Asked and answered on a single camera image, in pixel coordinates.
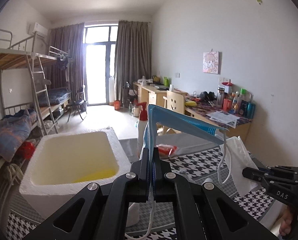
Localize black folding chair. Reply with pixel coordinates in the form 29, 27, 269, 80
67, 85, 87, 122

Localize black headphones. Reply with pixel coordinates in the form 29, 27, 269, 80
199, 91, 216, 102

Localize papers on desk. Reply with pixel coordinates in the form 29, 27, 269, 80
206, 111, 239, 128

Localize right hand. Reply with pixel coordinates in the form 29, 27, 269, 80
279, 207, 293, 236

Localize teal can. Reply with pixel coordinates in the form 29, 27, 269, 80
246, 102, 256, 119

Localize wooden desk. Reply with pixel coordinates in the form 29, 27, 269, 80
133, 82, 252, 141

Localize white red pump bottle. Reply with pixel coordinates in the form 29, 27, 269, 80
137, 102, 148, 158

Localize red snack packet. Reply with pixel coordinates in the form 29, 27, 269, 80
157, 144, 178, 158

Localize white styrofoam box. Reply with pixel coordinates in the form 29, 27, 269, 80
19, 127, 131, 219

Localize yellow foam net sleeve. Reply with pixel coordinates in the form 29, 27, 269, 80
73, 168, 116, 183

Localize metal bunk bed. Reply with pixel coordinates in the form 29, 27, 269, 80
0, 29, 71, 152

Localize smiley wooden chair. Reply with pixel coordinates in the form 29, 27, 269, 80
162, 90, 185, 136

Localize white face mask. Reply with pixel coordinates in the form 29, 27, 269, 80
217, 137, 259, 197

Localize air conditioner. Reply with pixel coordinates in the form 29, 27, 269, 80
28, 22, 48, 38

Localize blue face mask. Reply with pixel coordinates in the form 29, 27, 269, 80
124, 103, 233, 240

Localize right grey curtain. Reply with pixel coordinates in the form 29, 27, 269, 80
114, 21, 152, 102

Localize blue orange quilt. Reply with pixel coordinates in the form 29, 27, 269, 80
0, 108, 37, 162

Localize left grey curtain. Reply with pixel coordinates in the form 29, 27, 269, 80
46, 23, 85, 101

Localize grey curtain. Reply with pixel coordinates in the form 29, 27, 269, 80
46, 23, 85, 101
114, 21, 152, 102

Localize pink cartoon wall picture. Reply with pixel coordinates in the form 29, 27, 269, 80
203, 51, 219, 74

